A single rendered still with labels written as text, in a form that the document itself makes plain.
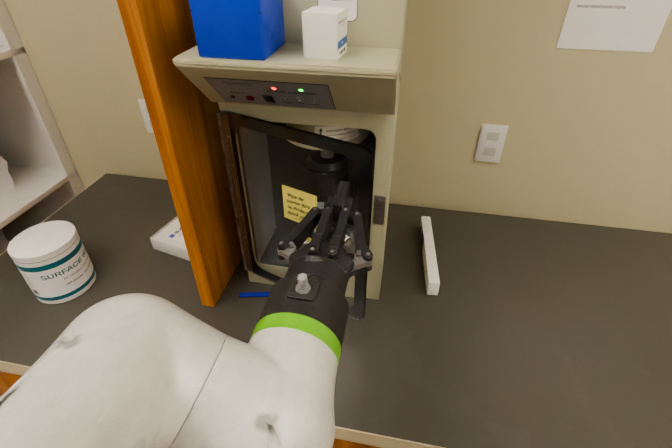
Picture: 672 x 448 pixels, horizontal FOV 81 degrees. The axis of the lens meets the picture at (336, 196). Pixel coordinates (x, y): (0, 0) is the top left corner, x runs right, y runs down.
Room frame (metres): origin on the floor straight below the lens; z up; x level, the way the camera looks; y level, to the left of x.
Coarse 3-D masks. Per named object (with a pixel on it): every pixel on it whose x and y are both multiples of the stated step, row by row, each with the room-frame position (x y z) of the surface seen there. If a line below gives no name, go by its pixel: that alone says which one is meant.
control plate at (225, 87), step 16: (208, 80) 0.60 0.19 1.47; (224, 80) 0.59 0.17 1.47; (240, 80) 0.58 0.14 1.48; (256, 80) 0.58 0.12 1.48; (224, 96) 0.64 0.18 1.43; (240, 96) 0.63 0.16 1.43; (256, 96) 0.62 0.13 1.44; (272, 96) 0.61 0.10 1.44; (288, 96) 0.60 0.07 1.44; (304, 96) 0.59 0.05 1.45; (320, 96) 0.59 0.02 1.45
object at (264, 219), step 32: (256, 128) 0.64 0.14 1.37; (288, 128) 0.60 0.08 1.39; (256, 160) 0.64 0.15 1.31; (288, 160) 0.60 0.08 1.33; (320, 160) 0.57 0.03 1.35; (352, 160) 0.54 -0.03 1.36; (256, 192) 0.65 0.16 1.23; (320, 192) 0.57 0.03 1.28; (352, 192) 0.54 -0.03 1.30; (256, 224) 0.65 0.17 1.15; (288, 224) 0.61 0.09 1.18; (256, 256) 0.66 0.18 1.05; (352, 256) 0.54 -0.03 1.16; (352, 288) 0.54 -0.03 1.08
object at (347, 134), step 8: (304, 128) 0.69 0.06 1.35; (312, 128) 0.69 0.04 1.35; (320, 128) 0.68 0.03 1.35; (328, 128) 0.68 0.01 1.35; (336, 128) 0.68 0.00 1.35; (344, 128) 0.69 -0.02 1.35; (352, 128) 0.70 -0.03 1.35; (328, 136) 0.68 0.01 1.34; (336, 136) 0.68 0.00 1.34; (344, 136) 0.68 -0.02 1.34; (352, 136) 0.69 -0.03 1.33; (360, 136) 0.70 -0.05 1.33
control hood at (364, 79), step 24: (192, 48) 0.63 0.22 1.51; (288, 48) 0.63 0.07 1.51; (360, 48) 0.63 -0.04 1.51; (384, 48) 0.63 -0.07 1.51; (192, 72) 0.59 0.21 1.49; (216, 72) 0.58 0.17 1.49; (240, 72) 0.57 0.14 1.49; (264, 72) 0.56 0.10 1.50; (288, 72) 0.55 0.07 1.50; (312, 72) 0.54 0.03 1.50; (336, 72) 0.53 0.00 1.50; (360, 72) 0.53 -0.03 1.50; (384, 72) 0.52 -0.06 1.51; (216, 96) 0.64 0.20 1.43; (336, 96) 0.58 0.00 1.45; (360, 96) 0.57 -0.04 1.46; (384, 96) 0.56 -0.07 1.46
